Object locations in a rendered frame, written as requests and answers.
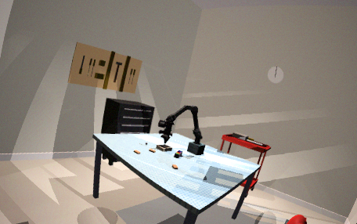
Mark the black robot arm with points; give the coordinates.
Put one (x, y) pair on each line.
(168, 122)

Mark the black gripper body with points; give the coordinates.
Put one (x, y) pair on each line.
(167, 134)

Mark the beige rectangular tray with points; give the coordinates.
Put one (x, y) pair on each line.
(167, 147)

